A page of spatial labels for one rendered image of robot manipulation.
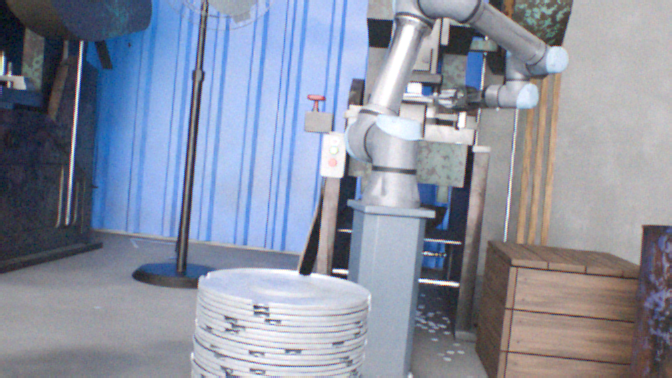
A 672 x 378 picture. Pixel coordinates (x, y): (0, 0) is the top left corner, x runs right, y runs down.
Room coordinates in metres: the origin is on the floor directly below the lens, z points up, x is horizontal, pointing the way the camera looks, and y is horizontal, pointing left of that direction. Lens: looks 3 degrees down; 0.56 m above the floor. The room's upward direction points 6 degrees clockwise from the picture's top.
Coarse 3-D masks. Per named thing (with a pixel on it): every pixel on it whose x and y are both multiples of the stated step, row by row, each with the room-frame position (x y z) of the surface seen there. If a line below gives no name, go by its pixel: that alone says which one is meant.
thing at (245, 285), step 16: (208, 272) 1.18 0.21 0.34; (224, 272) 1.22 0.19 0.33; (240, 272) 1.25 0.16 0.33; (256, 272) 1.27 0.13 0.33; (272, 272) 1.28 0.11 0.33; (288, 272) 1.29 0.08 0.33; (208, 288) 1.05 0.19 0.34; (224, 288) 1.09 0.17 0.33; (240, 288) 1.11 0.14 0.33; (256, 288) 1.10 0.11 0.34; (272, 288) 1.10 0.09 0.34; (288, 288) 1.12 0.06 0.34; (304, 288) 1.13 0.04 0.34; (320, 288) 1.14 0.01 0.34; (336, 288) 1.19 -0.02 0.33; (352, 288) 1.20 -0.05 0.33; (256, 304) 1.00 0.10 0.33; (272, 304) 1.00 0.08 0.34; (288, 304) 1.00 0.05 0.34; (304, 304) 1.04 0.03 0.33; (320, 304) 1.05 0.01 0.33; (336, 304) 1.06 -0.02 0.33; (352, 304) 1.05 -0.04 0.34
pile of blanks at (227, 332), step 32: (224, 320) 1.02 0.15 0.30; (256, 320) 1.00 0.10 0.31; (288, 320) 1.00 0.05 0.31; (320, 320) 1.01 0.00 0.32; (352, 320) 1.06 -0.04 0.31; (192, 352) 1.13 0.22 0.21; (224, 352) 1.02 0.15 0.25; (256, 352) 1.02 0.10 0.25; (288, 352) 1.01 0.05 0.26; (320, 352) 1.02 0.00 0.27; (352, 352) 1.06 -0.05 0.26
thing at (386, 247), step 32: (352, 224) 1.80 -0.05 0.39; (384, 224) 1.68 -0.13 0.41; (416, 224) 1.70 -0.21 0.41; (352, 256) 1.77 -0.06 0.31; (384, 256) 1.68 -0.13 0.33; (416, 256) 1.70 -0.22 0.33; (384, 288) 1.68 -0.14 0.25; (416, 288) 1.72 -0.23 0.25; (384, 320) 1.68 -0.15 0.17; (384, 352) 1.69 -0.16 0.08
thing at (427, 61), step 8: (440, 24) 2.45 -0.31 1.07; (432, 32) 2.45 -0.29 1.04; (440, 32) 2.45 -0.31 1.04; (424, 40) 2.46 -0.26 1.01; (432, 40) 2.45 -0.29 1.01; (424, 48) 2.43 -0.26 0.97; (432, 48) 2.44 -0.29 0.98; (424, 56) 2.42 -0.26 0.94; (432, 56) 2.45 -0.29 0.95; (416, 64) 2.43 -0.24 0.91; (424, 64) 2.43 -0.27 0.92; (432, 64) 2.45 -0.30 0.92; (424, 72) 2.46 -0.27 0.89; (432, 72) 2.45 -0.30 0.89
